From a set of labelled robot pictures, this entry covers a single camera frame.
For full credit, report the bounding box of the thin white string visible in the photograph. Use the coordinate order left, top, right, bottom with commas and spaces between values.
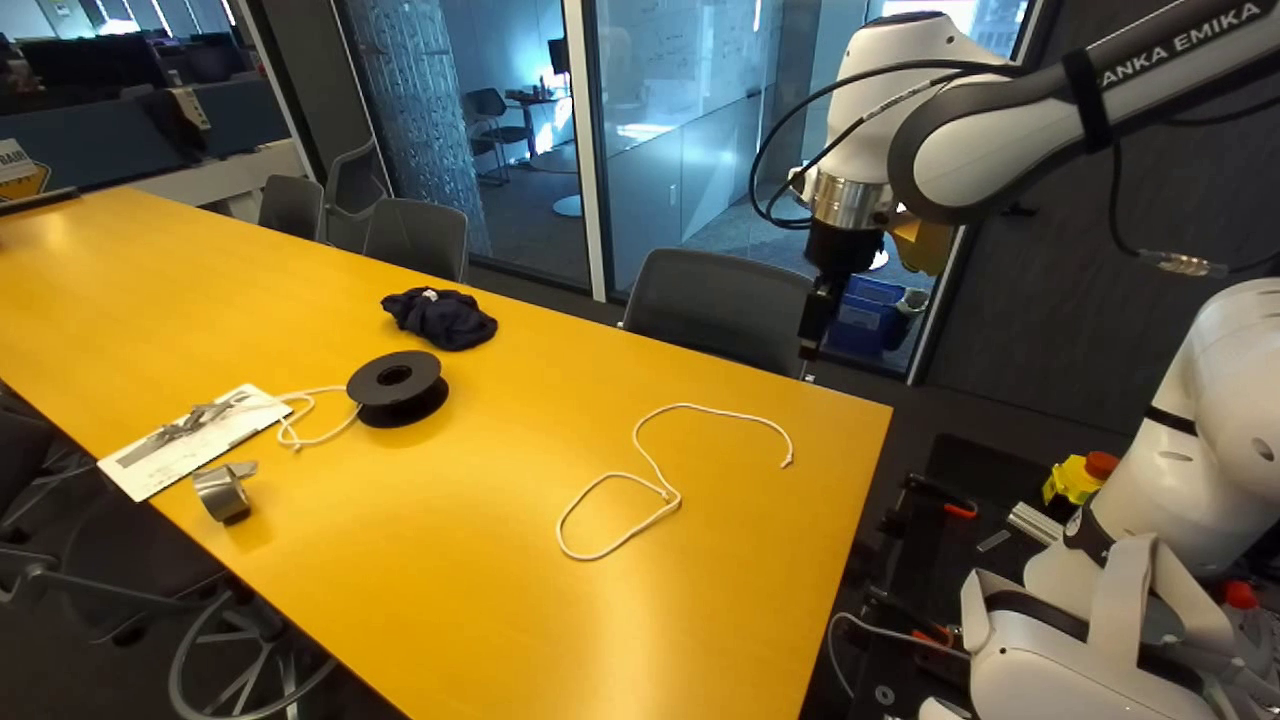
268, 383, 365, 461

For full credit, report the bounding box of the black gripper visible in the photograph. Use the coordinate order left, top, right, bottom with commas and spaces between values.
797, 220, 888, 383

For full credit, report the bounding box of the dark grey office chair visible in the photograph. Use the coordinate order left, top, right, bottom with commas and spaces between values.
620, 245, 819, 383
254, 173, 329, 245
357, 197, 476, 283
0, 383, 173, 619
165, 581, 339, 720

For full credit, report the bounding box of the white printed paper sheet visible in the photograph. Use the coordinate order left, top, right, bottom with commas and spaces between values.
94, 381, 296, 507

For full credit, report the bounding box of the black cloth cap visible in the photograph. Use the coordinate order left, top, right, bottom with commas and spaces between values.
378, 283, 506, 358

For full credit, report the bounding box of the aluminium extrusion bar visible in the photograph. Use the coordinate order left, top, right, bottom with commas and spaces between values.
1006, 502, 1072, 550

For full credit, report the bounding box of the black pegboard base plate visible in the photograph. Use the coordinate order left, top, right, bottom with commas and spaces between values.
811, 431, 1157, 720

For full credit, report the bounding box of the thin white cable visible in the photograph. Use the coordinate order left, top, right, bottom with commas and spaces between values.
823, 604, 946, 687

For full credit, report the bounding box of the grey tape roll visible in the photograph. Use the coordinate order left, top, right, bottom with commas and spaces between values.
187, 461, 260, 530

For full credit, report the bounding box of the white rope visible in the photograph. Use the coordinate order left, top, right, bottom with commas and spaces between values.
553, 398, 802, 568

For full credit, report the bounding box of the yellow emergency stop box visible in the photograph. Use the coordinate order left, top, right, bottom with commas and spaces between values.
1039, 447, 1126, 514

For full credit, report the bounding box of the orange black clamp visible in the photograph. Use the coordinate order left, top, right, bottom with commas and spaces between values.
850, 601, 968, 660
900, 474, 988, 568

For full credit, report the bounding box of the office chair behind glass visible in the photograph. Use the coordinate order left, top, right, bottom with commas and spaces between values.
461, 84, 535, 193

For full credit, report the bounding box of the blue storage bin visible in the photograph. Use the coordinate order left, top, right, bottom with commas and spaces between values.
838, 271, 934, 371

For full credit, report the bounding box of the black filament spool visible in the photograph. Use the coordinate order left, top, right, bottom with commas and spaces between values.
339, 349, 453, 431

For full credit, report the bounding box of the white VR headset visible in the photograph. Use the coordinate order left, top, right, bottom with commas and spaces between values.
955, 530, 1250, 720

